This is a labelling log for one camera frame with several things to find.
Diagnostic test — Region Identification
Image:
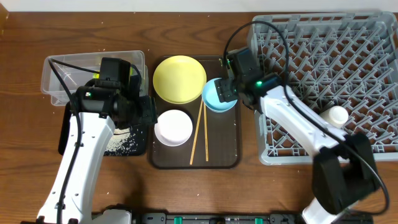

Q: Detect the light blue bowl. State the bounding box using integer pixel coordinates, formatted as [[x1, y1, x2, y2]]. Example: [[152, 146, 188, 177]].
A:
[[201, 78, 238, 113]]

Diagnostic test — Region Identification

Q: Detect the pink white bowl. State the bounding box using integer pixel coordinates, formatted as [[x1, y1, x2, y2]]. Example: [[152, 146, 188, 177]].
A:
[[154, 110, 193, 147]]

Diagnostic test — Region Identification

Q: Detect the green snack wrapper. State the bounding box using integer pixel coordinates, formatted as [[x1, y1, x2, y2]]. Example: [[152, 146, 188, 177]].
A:
[[93, 68, 134, 82]]

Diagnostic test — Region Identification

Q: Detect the cream white cup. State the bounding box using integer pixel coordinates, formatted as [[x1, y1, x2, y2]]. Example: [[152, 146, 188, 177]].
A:
[[320, 106, 349, 128]]

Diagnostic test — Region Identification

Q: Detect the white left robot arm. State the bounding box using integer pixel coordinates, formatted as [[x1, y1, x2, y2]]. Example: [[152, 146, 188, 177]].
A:
[[35, 57, 157, 224]]

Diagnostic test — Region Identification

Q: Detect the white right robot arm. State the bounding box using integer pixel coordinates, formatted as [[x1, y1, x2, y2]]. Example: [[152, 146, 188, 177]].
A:
[[215, 47, 381, 223]]

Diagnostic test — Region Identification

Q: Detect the grey dishwasher rack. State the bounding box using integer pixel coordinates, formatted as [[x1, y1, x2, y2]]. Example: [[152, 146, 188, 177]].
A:
[[248, 12, 397, 161]]

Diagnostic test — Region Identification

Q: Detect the black plastic bin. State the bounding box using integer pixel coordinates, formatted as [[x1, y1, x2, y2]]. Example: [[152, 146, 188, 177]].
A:
[[58, 103, 149, 156]]

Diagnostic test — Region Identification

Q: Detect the pile of rice grains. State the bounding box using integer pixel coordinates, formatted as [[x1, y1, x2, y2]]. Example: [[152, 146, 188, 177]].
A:
[[104, 126, 149, 156]]

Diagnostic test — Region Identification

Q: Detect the yellow plate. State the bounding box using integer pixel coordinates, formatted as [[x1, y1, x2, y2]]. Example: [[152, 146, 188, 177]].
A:
[[153, 55, 207, 104]]

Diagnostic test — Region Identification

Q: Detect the dark brown serving tray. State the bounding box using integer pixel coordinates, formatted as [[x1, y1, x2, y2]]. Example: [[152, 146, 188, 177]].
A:
[[149, 56, 241, 169]]

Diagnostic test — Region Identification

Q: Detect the clear plastic bin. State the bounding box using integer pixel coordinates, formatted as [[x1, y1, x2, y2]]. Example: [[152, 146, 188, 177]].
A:
[[41, 50, 149, 106]]

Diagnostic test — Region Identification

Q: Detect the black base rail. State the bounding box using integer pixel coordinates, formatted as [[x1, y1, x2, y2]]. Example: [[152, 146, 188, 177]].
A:
[[132, 213, 305, 224]]

